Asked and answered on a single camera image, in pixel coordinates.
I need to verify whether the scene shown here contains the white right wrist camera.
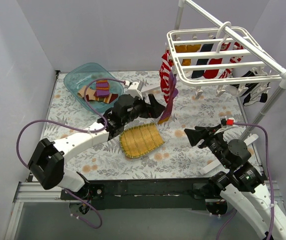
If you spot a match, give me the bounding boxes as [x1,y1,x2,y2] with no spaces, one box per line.
[214,116,235,135]

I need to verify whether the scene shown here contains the maroon sock with orange cuff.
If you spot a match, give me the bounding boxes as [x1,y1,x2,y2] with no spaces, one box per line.
[94,79,110,98]

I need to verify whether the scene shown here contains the red sock with white pattern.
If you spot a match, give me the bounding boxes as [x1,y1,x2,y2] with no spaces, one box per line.
[203,42,231,79]

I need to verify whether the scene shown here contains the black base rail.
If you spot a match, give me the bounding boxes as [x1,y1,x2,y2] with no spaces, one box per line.
[62,177,230,211]

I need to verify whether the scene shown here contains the beige striped sock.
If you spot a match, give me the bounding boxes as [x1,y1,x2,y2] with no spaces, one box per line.
[77,86,119,104]

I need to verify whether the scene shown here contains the purple cable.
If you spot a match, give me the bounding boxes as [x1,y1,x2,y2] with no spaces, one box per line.
[215,122,275,240]
[16,77,133,230]

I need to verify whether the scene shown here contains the black white striped sock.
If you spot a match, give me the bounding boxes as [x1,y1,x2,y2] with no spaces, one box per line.
[227,70,260,97]

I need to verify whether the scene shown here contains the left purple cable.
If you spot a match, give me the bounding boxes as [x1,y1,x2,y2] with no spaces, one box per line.
[16,77,133,230]

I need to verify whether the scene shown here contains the navy blue sock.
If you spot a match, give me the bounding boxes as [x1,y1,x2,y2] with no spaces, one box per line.
[191,43,213,79]

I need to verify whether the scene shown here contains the maroon purple striped sock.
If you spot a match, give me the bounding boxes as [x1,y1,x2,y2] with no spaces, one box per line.
[158,72,178,125]

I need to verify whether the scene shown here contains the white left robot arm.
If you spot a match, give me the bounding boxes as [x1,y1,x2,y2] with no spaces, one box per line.
[28,94,165,200]

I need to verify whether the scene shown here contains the red white striped sock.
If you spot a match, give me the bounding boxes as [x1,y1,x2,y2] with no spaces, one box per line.
[219,42,243,79]
[159,50,173,103]

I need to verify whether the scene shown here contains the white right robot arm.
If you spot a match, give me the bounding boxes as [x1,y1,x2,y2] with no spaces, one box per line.
[184,125,286,240]

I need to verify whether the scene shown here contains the teal transparent plastic basin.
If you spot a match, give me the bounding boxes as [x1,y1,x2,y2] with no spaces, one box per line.
[64,62,124,113]

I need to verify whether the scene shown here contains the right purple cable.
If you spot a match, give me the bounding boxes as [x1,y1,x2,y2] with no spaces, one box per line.
[215,122,275,240]

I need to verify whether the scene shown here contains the white drying rack stand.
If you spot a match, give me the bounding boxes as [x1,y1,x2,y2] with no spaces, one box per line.
[135,0,286,176]

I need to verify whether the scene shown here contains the woven bamboo tray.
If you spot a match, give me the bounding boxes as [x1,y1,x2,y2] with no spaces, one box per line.
[119,123,164,159]

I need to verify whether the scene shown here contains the white clip sock hanger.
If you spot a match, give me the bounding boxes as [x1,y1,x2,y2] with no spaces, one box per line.
[167,26,285,95]

